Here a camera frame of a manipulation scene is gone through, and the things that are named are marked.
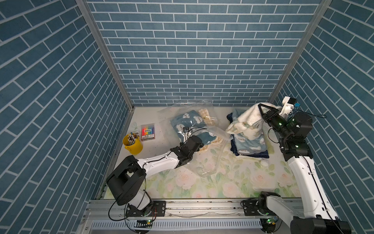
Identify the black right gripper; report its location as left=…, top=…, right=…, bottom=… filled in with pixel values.
left=257, top=104, right=289, bottom=141

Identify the teal happy bear blanket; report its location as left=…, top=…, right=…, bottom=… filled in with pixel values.
left=170, top=110, right=217, bottom=146

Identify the clear plastic vacuum bag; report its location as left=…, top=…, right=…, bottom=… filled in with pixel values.
left=157, top=100, right=233, bottom=177

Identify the white bear print blanket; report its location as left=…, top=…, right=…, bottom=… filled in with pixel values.
left=226, top=102, right=280, bottom=140

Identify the navy blue star blanket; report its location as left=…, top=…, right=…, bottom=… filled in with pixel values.
left=230, top=121, right=269, bottom=159

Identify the light blue bear blanket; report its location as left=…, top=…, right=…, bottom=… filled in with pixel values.
left=226, top=105, right=267, bottom=157

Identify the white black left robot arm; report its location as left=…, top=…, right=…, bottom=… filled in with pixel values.
left=106, top=136, right=204, bottom=215

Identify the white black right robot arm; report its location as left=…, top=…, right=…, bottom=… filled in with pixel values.
left=241, top=103, right=352, bottom=234

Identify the orange checked blanket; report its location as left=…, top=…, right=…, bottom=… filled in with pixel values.
left=198, top=108, right=217, bottom=126

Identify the highlighter pen pack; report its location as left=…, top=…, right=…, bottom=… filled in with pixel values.
left=141, top=123, right=155, bottom=141

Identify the yellow pen cup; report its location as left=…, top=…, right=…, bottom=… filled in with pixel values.
left=122, top=133, right=143, bottom=155

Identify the pencils bundle in cup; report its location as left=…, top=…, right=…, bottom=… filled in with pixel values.
left=126, top=132, right=138, bottom=146

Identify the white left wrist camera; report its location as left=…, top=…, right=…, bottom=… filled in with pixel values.
left=182, top=127, right=191, bottom=143

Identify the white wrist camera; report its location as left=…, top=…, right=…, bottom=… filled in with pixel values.
left=280, top=96, right=300, bottom=118
left=182, top=127, right=191, bottom=143

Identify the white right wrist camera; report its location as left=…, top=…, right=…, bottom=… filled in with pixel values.
left=280, top=96, right=300, bottom=118

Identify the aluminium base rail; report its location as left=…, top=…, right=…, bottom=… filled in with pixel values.
left=77, top=198, right=305, bottom=234

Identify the aluminium corner post right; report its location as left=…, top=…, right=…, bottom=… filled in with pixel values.
left=268, top=0, right=332, bottom=102

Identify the aluminium corner post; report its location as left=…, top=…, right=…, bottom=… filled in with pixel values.
left=76, top=0, right=134, bottom=112
left=268, top=0, right=332, bottom=102

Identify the aluminium corner post left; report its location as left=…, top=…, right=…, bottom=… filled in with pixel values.
left=76, top=0, right=134, bottom=112

